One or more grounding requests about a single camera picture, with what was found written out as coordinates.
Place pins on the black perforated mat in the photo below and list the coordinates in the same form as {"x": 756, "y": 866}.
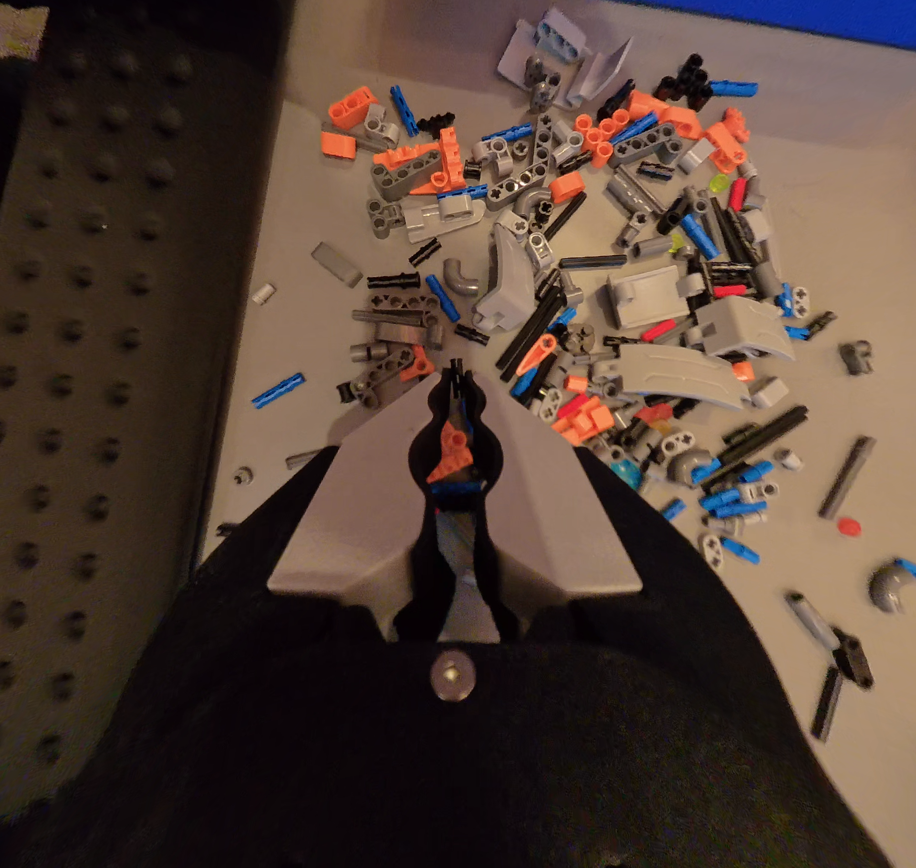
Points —
{"x": 115, "y": 382}

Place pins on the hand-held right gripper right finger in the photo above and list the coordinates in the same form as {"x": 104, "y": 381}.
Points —
{"x": 566, "y": 525}

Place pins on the pile of small building pieces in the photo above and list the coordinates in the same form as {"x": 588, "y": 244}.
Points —
{"x": 644, "y": 310}

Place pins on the small orange building piece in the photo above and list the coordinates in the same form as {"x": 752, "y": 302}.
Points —
{"x": 452, "y": 456}

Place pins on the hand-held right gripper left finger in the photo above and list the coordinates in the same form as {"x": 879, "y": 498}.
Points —
{"x": 344, "y": 525}

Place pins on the blue connector pin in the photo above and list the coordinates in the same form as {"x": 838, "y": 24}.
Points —
{"x": 458, "y": 492}

